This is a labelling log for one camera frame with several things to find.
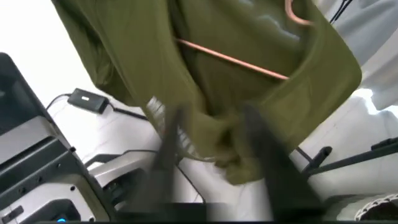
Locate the pink clothes hanger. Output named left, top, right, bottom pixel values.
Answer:
left=175, top=0, right=315, bottom=81

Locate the green garment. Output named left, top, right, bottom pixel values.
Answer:
left=51, top=0, right=363, bottom=186

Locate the black power adapter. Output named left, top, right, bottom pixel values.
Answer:
left=46, top=88, right=150, bottom=122

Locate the black clothes rack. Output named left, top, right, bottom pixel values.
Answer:
left=295, top=136, right=398, bottom=180

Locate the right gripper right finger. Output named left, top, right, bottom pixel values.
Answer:
left=241, top=102, right=327, bottom=222

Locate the white laundry basket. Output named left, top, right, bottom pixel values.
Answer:
left=354, top=194, right=398, bottom=222

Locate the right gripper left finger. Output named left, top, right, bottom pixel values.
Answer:
left=133, top=104, right=190, bottom=215

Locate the white curtain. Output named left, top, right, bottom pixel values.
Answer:
left=360, top=34, right=398, bottom=111

